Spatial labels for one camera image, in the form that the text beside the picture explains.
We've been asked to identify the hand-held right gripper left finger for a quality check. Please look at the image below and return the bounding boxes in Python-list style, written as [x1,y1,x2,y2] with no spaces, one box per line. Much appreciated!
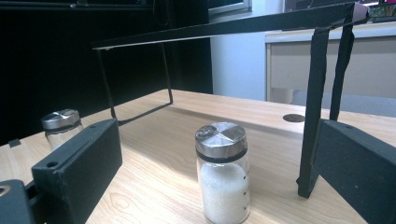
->
[31,118,123,224]

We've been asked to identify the glass jar with metal lid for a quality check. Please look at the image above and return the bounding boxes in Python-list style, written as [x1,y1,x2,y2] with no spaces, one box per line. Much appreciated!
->
[40,108,84,151]

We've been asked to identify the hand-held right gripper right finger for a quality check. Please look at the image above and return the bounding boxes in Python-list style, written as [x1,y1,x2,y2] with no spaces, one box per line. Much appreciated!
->
[312,119,396,224]

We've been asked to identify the black curtain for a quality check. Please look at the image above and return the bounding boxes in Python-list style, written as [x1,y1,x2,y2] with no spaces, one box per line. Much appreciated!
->
[0,0,214,147]

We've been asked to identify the beige cabinet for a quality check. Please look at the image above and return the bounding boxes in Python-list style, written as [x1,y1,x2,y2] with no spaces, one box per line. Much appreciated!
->
[264,21,396,118]

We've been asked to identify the black metal shelf rack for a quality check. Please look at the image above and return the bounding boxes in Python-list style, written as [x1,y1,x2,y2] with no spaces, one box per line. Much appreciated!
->
[91,2,371,199]

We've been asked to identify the glass jar of white granules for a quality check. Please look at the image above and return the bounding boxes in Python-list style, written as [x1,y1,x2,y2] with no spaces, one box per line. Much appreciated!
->
[194,120,251,224]

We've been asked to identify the dark round table grommet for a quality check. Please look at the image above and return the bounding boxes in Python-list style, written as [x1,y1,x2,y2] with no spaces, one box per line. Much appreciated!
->
[282,113,306,123]

